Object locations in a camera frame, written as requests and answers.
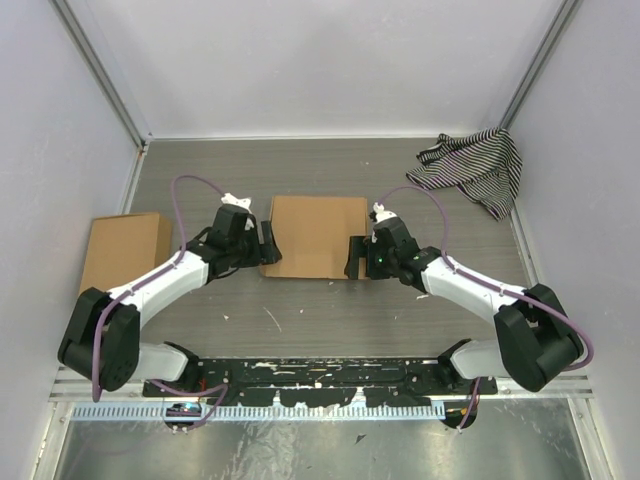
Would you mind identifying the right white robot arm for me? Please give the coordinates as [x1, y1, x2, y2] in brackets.
[345, 235, 594, 395]

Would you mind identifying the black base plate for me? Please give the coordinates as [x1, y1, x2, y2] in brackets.
[167, 357, 474, 396]

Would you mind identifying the aluminium front rail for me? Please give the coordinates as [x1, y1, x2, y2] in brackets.
[47, 357, 595, 401]

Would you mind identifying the folded brown cardboard box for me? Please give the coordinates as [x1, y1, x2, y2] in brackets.
[79, 212, 173, 293]

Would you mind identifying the right aluminium corner post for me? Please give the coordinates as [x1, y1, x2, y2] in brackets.
[499, 0, 583, 130]

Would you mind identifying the left aluminium corner post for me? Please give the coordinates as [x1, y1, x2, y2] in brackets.
[50, 1, 150, 151]

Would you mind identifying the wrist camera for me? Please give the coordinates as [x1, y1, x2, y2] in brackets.
[369, 201, 404, 244]
[212, 193, 256, 242]

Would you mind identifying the striped cloth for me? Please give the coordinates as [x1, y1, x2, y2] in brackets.
[406, 128, 523, 221]

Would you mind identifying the aluminium corner post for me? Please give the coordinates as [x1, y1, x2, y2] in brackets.
[499, 0, 583, 130]
[50, 1, 150, 151]

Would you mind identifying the brown cardboard box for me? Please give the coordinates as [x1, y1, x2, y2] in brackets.
[261, 195, 368, 280]
[79, 212, 173, 293]

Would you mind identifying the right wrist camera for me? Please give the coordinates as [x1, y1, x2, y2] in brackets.
[369, 201, 404, 244]

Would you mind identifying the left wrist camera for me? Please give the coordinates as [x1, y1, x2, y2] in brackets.
[212, 193, 256, 242]

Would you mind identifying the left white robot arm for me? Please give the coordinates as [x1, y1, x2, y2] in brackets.
[57, 221, 282, 398]

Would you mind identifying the slotted cable duct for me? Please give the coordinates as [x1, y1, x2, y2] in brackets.
[71, 401, 446, 422]

